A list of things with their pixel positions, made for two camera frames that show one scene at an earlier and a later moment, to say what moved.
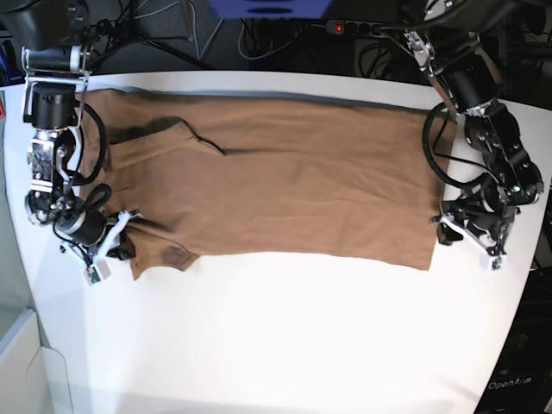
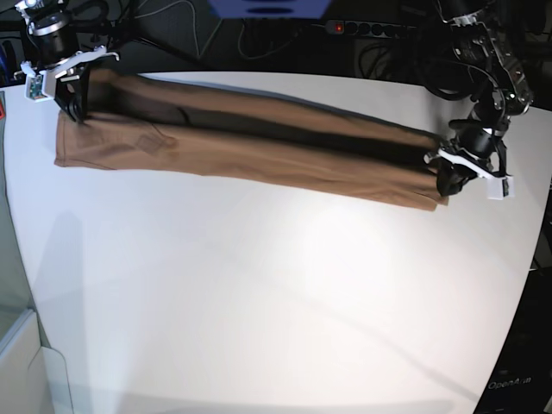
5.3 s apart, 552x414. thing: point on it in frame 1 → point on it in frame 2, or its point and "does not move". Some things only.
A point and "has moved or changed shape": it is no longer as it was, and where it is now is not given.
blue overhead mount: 269,9 does not move
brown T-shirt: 225,172 has moved or changed shape
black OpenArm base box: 521,379 does not move
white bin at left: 33,378 does not move
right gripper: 486,227 → 454,168
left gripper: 92,254 → 72,87
